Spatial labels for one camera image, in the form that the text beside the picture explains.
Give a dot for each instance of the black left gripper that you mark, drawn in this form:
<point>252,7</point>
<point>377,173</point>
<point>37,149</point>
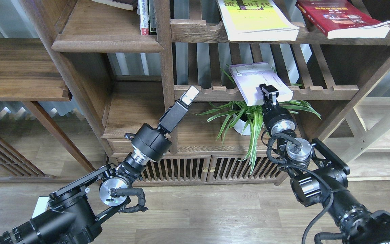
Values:
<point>151,143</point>

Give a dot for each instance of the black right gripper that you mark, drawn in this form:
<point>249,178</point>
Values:
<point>275,118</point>

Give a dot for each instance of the purple white book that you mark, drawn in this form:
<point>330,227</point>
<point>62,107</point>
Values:
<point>248,77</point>

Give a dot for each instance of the yellow green book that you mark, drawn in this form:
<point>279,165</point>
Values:
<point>255,20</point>

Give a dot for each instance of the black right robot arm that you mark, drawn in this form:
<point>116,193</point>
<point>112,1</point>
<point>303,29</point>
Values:
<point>317,175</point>

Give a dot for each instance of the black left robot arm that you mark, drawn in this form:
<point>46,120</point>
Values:
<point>76,212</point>

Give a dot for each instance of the green spider plant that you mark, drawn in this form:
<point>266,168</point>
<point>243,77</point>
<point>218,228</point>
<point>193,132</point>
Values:
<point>233,110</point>

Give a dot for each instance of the white plant pot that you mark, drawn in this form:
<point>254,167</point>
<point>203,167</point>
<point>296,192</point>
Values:
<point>249,111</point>

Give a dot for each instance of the dark upright book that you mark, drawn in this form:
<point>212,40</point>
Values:
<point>152,20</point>

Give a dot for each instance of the red white upright book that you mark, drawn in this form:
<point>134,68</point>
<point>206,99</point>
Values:
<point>143,11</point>

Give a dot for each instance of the white floor bar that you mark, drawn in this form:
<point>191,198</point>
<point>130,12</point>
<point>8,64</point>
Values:
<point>41,206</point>

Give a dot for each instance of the wooden slatted rack left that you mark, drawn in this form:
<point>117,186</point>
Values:
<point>19,168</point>

